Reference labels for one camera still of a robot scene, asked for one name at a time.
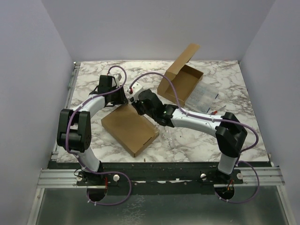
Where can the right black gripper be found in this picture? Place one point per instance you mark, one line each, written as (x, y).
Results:
(137, 106)

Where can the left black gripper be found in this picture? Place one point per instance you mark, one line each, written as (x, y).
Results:
(121, 100)

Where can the taped brown cardboard box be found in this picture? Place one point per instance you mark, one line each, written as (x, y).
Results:
(131, 130)

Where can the brown cardboard express box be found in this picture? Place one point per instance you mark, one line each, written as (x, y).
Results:
(184, 78)

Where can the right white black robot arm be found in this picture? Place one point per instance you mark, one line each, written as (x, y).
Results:
(227, 130)

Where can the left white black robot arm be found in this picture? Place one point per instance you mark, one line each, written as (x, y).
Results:
(74, 129)

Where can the clear plastic wrap piece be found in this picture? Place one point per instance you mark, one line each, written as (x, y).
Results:
(170, 138)

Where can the clear plastic container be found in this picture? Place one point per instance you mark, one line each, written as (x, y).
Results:
(201, 98)

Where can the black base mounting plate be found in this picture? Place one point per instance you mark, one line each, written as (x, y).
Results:
(159, 178)

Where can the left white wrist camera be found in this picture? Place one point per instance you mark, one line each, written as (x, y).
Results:
(114, 79)

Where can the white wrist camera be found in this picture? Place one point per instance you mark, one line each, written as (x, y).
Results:
(134, 91)
(114, 79)

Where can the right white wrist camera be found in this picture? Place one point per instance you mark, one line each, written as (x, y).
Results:
(134, 91)

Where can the aluminium frame rail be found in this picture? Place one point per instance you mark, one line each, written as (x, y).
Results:
(65, 178)

